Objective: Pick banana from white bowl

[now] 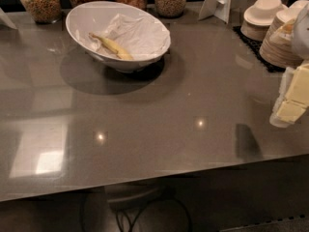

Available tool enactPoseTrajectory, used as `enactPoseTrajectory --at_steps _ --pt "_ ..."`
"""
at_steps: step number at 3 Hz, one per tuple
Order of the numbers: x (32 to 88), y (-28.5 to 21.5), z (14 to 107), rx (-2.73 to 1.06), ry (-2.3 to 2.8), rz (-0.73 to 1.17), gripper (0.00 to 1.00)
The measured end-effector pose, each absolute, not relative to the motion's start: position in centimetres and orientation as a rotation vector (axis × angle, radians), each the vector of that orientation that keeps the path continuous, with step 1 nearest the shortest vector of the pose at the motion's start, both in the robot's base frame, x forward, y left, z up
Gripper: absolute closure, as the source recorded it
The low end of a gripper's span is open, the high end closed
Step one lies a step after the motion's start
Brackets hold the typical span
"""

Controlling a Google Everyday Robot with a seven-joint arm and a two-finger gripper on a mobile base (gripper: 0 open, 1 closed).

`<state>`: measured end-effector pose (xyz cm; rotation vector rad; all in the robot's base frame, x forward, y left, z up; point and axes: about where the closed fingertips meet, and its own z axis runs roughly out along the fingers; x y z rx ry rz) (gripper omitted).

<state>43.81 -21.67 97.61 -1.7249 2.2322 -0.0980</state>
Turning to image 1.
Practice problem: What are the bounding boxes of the stack of paper plates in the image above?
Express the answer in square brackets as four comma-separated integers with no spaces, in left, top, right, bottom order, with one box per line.
[259,0,309,69]

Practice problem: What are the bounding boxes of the large white bowl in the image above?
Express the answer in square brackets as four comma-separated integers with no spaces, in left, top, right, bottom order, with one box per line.
[66,1,171,73]

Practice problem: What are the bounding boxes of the white card at left edge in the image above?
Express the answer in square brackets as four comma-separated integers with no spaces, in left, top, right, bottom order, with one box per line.
[0,8,17,29]

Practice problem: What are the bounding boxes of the black rubber mat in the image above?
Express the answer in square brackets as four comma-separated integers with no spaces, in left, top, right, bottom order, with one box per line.
[233,26,285,73]

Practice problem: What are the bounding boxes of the black cables under table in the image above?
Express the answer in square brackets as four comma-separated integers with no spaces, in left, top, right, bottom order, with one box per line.
[79,186,193,232]

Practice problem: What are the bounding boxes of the white folded card stand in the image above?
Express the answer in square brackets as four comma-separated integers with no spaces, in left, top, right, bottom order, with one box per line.
[198,0,233,23]

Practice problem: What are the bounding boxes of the white crumpled paper liner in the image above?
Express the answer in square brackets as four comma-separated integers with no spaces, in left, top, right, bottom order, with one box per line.
[86,14,170,61]

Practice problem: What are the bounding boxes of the glass cereal jar far left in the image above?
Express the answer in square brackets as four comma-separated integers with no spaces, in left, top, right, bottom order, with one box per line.
[20,0,62,23]

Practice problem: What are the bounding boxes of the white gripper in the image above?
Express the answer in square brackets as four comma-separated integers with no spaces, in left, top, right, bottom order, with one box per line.
[269,4,309,128]

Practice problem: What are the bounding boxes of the yellow banana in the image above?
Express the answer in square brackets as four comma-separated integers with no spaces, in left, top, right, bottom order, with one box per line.
[89,33,133,60]

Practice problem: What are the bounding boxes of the stack of small paper bowls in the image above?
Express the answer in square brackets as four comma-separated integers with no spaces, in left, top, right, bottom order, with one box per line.
[240,0,287,42]

